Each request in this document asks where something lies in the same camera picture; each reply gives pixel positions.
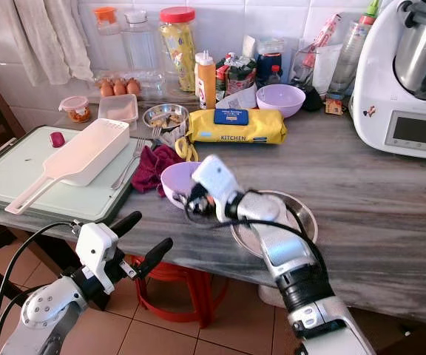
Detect small jar with orange food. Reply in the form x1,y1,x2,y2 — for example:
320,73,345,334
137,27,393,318
59,96,91,124

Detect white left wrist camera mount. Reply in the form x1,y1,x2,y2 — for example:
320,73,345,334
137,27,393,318
75,220,121,293

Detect maroon cloth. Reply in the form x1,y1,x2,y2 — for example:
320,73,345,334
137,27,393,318
132,144,180,197

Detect speckled lilac bowl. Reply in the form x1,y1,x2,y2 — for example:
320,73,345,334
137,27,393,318
160,161,203,210

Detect small steel bowl with food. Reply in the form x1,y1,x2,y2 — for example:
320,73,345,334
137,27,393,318
143,104,190,132

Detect orange sauce bottle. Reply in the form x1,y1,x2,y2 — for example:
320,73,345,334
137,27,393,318
195,50,217,110

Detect small brown box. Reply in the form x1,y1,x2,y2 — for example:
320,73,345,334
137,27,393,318
325,98,345,116

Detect green snack bag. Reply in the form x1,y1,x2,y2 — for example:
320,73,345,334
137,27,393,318
217,53,257,101

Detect red stool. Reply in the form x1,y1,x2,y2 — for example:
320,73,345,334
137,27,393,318
133,255,229,330

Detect plain lilac plastic bowl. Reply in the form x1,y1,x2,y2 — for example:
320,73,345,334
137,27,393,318
256,84,307,119

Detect clear plastic food container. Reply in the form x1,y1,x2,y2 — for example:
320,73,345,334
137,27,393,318
98,94,140,123

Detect yellow jar with red lid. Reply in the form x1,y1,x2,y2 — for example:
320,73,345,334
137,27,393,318
159,7,197,93

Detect white plastic bin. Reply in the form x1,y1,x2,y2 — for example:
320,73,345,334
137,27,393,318
257,285,291,308

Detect dark blue can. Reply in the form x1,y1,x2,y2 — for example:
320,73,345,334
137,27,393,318
256,38,285,84

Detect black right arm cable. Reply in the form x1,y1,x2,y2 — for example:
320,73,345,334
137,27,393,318
191,214,328,274

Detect red and white packet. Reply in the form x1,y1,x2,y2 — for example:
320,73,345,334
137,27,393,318
298,13,343,67

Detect yellow-handled scissors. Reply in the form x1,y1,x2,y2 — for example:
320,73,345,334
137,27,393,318
175,137,199,162

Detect round steel plate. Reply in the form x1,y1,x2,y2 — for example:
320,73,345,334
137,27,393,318
231,190,319,260

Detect pale green tray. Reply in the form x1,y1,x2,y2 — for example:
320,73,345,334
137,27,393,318
0,126,147,223

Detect white hanging towel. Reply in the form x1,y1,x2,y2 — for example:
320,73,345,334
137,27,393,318
13,0,92,86

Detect yellow kitchen wipes pack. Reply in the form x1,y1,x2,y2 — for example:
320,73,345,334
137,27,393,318
187,108,288,145

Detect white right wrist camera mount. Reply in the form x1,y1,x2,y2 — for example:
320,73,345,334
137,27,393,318
191,154,243,219

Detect steel fork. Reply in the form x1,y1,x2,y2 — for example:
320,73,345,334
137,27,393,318
111,139,146,190

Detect clear bottle with green cap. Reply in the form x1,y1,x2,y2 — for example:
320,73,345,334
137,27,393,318
328,0,382,93

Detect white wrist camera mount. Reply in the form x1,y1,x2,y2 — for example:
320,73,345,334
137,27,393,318
75,220,121,293
191,154,243,219

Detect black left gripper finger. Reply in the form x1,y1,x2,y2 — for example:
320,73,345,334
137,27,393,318
138,237,173,279
108,211,143,237

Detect clear bottle with orange lid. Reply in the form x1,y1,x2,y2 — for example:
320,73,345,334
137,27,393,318
93,6,124,75

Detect white food processor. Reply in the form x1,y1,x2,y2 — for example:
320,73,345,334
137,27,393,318
350,0,426,160

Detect black rounded object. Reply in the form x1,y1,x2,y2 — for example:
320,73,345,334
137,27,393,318
300,85,323,112

